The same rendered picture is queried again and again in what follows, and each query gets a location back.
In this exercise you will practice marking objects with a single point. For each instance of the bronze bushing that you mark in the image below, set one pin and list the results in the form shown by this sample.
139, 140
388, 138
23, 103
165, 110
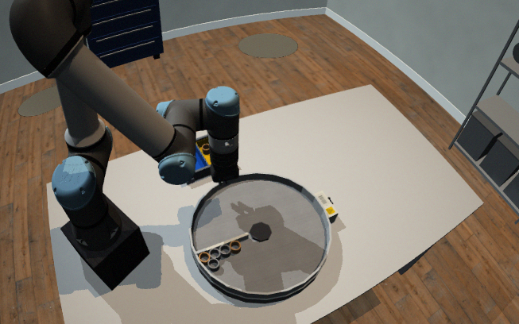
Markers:
235, 251
205, 149
204, 254

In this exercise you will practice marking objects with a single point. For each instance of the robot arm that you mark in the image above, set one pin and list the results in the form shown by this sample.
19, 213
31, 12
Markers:
44, 33

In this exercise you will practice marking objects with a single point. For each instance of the grey metal sleeve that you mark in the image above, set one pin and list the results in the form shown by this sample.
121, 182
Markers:
215, 251
213, 260
224, 255

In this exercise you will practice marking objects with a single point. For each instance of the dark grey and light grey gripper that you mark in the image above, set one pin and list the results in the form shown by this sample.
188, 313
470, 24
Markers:
223, 155

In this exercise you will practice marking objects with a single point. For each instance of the grey round turntable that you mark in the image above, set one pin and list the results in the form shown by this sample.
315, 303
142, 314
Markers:
284, 231

